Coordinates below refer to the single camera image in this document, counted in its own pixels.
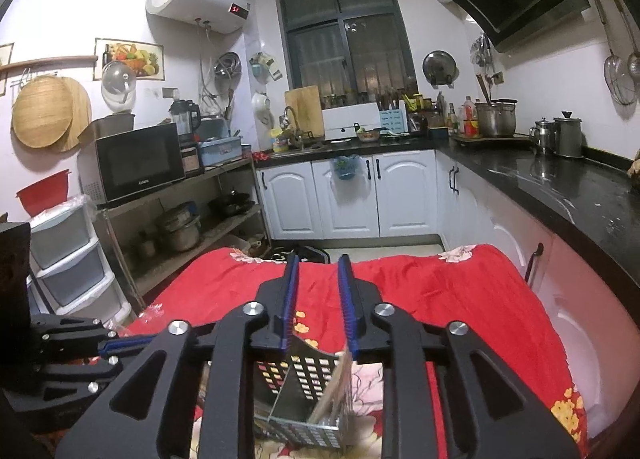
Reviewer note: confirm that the steel box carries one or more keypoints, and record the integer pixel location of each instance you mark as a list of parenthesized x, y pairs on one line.
[(112, 125)]

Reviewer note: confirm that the red floral blanket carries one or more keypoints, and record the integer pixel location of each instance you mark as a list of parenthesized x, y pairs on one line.
[(450, 289)]

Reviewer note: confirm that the round bamboo tray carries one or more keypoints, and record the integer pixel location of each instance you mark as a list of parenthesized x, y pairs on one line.
[(37, 111)]

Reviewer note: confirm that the wide fruit wall poster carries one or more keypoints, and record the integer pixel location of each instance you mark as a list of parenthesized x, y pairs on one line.
[(135, 56)]

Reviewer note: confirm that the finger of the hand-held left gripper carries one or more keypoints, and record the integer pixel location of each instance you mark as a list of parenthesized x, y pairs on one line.
[(130, 345), (75, 389)]

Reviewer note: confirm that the dark green utensil basket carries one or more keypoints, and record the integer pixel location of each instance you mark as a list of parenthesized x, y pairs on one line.
[(287, 401)]

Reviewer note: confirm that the blue dish box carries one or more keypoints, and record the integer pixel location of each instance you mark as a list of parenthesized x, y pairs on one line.
[(220, 151)]

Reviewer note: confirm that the black kitchen countertop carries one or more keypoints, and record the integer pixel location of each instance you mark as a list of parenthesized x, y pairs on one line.
[(550, 189)]

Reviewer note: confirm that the plastic drawer unit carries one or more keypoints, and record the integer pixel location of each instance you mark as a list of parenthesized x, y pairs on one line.
[(65, 239)]

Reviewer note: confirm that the steel slotted ladle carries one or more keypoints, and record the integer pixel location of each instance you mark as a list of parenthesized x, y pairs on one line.
[(635, 64)]

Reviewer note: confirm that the black pot lid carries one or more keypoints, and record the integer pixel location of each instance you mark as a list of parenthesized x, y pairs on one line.
[(440, 68)]

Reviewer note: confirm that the black plastic stool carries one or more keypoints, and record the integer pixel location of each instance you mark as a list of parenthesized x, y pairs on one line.
[(305, 255)]

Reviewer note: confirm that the blue hanging bag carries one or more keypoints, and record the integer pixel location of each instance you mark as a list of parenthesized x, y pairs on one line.
[(345, 168)]

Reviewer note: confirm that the wooden wall shelf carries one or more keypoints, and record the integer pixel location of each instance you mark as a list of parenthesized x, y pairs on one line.
[(50, 61)]

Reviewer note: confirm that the hanging steel bowl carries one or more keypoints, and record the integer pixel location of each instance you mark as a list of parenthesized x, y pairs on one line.
[(227, 65)]

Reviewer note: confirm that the hanging plastic holder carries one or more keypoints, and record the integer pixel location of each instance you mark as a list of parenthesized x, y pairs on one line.
[(265, 68)]

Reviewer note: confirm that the red label bottle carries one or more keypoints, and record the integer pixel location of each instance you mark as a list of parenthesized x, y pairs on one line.
[(469, 121)]

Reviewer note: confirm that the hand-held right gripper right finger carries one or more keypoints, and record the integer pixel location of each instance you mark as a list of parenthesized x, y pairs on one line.
[(346, 299)]

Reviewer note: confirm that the food bowl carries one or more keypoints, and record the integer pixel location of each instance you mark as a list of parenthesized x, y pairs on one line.
[(369, 135)]

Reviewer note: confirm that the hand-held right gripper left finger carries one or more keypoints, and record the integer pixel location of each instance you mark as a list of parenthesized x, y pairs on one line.
[(290, 299)]

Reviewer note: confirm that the round wooden board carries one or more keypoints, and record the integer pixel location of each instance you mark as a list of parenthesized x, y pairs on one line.
[(81, 114)]

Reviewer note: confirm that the steel stockpot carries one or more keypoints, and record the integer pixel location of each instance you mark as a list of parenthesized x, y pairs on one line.
[(495, 120)]

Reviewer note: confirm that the small fruit wall poster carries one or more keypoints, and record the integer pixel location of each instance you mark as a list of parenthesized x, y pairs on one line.
[(5, 55)]

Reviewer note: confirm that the grey lidded pitcher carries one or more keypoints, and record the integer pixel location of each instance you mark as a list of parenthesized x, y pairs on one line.
[(567, 136)]

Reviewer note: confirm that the steel faucet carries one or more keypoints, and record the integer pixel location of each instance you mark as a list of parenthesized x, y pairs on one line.
[(290, 124)]

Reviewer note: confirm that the steel kettle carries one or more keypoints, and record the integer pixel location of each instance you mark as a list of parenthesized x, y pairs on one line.
[(542, 139)]

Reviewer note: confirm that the glass pot lid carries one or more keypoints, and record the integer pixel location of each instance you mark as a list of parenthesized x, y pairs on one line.
[(117, 84)]

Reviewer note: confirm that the red plastic basin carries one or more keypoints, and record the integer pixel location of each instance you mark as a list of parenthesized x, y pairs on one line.
[(42, 194)]

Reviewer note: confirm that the black blender jug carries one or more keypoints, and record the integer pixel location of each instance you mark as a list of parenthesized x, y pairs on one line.
[(184, 121)]

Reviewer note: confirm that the white hanging jug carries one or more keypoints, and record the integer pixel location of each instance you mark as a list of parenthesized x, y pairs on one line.
[(262, 109)]

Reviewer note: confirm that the metal shelf rack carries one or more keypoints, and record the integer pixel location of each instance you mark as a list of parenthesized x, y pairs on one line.
[(150, 269)]

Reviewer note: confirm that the blue cutlery holder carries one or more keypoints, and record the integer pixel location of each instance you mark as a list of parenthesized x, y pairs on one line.
[(392, 121)]

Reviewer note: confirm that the black microwave oven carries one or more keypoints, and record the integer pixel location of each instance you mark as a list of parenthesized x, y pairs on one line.
[(135, 164)]

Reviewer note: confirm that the black wok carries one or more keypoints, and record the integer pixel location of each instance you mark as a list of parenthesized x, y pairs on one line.
[(232, 204)]

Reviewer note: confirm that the bunch of wooden chopsticks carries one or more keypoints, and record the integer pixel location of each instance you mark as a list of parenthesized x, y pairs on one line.
[(330, 399)]

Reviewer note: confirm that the wooden cutting board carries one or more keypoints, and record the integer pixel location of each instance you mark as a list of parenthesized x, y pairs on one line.
[(302, 109)]

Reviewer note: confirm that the dark framed window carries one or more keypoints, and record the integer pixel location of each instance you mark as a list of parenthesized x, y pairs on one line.
[(345, 29)]

